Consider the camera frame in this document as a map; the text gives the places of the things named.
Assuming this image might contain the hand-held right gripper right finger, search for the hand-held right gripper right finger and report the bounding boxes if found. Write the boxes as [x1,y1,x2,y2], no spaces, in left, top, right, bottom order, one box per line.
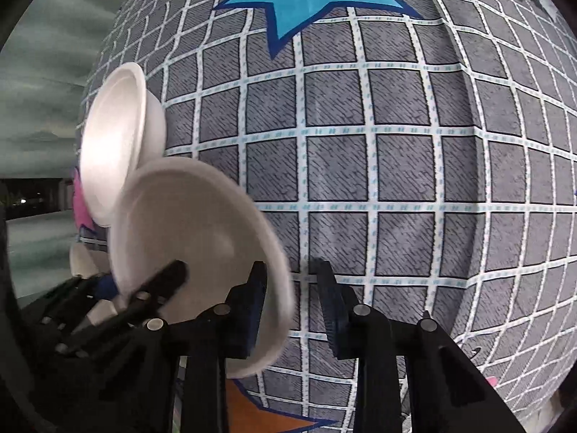
[314,257,526,433]

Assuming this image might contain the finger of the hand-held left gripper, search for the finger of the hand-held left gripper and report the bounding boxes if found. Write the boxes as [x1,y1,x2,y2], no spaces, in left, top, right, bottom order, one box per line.
[43,274,111,332]
[110,259,189,328]

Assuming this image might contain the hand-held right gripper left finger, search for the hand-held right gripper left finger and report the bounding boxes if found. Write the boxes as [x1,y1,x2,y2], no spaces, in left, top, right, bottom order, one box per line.
[135,261,271,433]

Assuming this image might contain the white foam bowl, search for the white foam bowl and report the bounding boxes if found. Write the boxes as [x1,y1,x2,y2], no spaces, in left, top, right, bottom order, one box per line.
[109,157,297,379]
[80,62,166,228]

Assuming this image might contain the grey checked star-print mat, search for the grey checked star-print mat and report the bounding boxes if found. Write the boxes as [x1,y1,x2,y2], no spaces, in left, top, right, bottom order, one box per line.
[72,0,577,433]

